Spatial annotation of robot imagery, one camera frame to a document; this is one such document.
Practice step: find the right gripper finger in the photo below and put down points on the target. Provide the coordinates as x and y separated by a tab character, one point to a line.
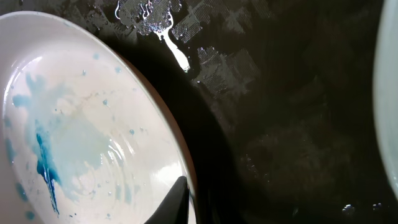
174	207

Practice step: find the white plate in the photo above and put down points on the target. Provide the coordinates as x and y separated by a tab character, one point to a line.
385	90
85	138

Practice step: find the dark grey serving tray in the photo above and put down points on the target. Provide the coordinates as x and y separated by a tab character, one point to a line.
273	97

